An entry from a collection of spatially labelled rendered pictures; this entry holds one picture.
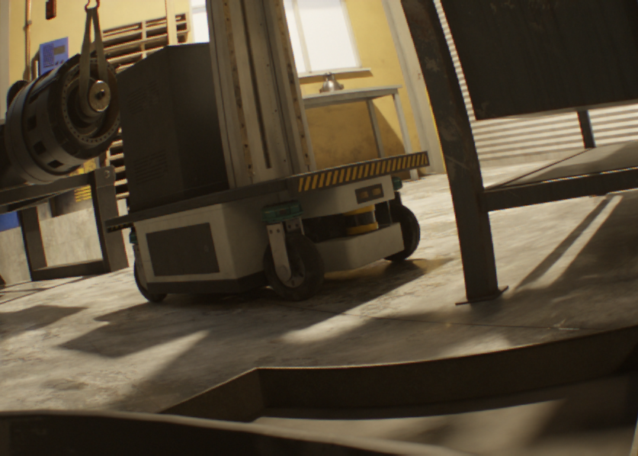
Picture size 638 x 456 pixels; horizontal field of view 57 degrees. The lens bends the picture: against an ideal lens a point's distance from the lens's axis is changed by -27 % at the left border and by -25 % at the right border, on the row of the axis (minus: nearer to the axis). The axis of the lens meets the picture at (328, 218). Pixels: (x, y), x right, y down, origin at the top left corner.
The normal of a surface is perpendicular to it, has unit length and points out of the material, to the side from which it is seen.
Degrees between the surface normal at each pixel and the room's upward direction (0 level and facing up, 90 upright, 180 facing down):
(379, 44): 90
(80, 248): 90
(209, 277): 90
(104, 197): 90
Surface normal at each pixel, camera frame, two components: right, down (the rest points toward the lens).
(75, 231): 0.48, -0.04
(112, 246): 0.86, -0.14
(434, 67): -0.55, 0.16
